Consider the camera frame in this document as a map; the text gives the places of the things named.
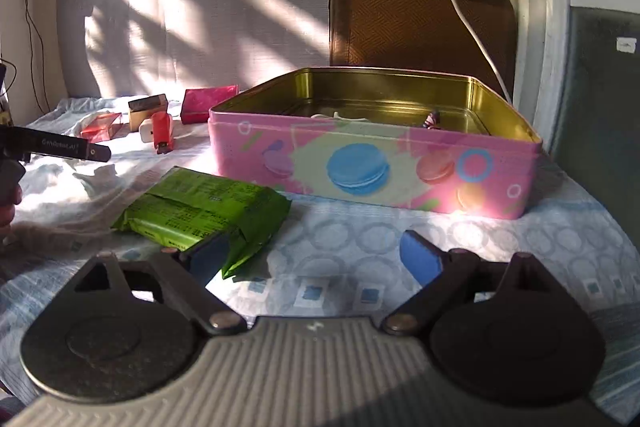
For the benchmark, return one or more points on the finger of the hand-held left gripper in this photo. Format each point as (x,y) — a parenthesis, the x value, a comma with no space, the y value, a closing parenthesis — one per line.
(60,144)

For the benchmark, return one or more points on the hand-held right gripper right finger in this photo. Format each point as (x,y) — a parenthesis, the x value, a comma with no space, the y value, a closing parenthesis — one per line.
(419,257)

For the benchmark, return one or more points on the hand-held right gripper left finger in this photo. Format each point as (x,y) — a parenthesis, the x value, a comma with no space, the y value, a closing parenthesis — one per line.
(209,254)

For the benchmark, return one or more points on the red cigarette box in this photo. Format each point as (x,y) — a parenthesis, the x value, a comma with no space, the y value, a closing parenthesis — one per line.
(100,128)

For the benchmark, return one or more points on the green foil packet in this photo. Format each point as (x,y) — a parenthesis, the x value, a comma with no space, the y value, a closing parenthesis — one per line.
(200,207)

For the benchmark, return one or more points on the small white plastic item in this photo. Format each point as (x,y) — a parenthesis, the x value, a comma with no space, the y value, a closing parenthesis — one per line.
(146,130)

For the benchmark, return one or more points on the brown and gold small box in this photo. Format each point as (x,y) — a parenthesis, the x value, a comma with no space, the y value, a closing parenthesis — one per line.
(146,112)

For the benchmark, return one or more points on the pink macaron print tin box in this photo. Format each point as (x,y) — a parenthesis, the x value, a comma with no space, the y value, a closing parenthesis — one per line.
(380,167)

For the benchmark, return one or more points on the magenta glossy zipper pouch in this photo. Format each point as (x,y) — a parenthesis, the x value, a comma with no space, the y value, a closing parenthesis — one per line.
(207,104)

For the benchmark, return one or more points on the person's left hand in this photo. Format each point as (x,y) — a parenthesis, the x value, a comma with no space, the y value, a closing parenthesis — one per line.
(7,219)

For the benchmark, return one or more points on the patterned bed sheet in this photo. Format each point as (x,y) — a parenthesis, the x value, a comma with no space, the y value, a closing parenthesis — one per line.
(350,252)

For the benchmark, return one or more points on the small colourful figure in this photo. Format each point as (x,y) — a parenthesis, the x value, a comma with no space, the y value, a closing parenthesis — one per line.
(433,119)

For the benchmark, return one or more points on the brown woven case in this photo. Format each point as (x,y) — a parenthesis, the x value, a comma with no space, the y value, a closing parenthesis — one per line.
(400,22)

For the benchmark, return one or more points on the white window frame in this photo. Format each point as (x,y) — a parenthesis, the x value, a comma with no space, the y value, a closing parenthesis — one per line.
(542,32)

